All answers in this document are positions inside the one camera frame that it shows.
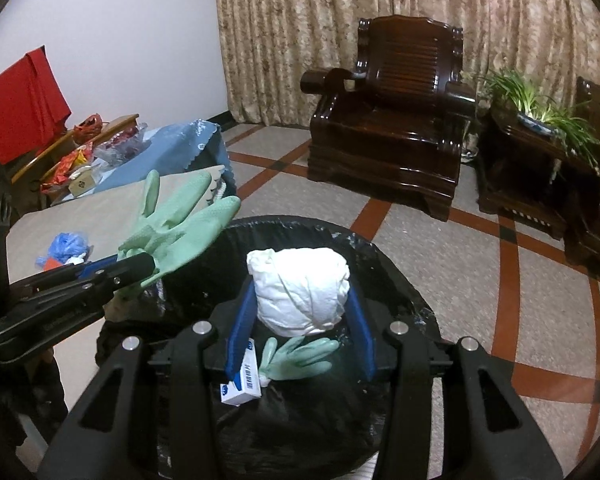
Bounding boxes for blue scalloped tablecloth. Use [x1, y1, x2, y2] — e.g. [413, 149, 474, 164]
[95, 120, 231, 193]

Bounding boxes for cream gift box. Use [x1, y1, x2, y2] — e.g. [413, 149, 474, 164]
[70, 165, 99, 196]

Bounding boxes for black-lined trash bin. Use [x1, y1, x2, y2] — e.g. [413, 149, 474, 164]
[96, 214, 443, 480]

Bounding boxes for red plastic bag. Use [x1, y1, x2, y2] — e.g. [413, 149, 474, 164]
[72, 115, 103, 143]

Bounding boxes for small white and blue box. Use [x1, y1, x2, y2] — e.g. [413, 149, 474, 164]
[220, 337, 262, 407]

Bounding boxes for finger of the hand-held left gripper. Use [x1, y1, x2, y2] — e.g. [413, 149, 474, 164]
[7, 255, 121, 302]
[0, 252, 157, 366]

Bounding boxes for wooden chair at left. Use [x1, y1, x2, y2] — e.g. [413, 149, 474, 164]
[10, 114, 141, 197]

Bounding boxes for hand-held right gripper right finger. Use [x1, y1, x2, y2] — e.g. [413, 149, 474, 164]
[347, 287, 566, 480]

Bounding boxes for red snack packets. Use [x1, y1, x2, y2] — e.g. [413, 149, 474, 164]
[40, 142, 96, 196]

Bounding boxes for dark wooden armchair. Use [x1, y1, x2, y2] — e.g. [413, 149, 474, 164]
[562, 76, 600, 283]
[300, 16, 478, 221]

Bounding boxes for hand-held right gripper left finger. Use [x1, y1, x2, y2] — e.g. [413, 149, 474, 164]
[37, 280, 259, 480]

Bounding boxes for green potted plant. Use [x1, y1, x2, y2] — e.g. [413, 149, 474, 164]
[475, 67, 600, 171]

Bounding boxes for green rubber glove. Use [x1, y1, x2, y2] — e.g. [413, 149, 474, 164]
[117, 169, 242, 301]
[259, 336, 341, 381]

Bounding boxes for red cloth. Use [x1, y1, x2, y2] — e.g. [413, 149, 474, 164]
[0, 46, 72, 166]

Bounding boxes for large white paper bundle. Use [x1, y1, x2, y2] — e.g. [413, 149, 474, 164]
[246, 247, 352, 338]

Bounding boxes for blue plastic bag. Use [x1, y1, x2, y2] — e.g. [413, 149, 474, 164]
[35, 231, 93, 271]

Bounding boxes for grey table cloth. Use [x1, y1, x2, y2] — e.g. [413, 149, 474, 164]
[7, 164, 231, 292]

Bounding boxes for dark wooden side table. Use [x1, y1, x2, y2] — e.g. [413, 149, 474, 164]
[475, 105, 576, 241]

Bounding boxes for beige patterned curtain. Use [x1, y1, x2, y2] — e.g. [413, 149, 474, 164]
[207, 0, 600, 126]

